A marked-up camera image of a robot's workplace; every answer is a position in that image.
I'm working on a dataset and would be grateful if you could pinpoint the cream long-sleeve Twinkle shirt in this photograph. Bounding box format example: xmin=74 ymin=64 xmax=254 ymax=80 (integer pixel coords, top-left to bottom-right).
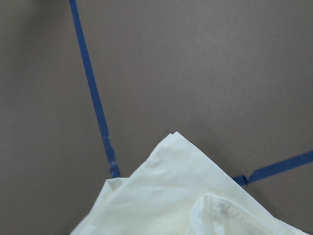
xmin=73 ymin=132 xmax=302 ymax=235

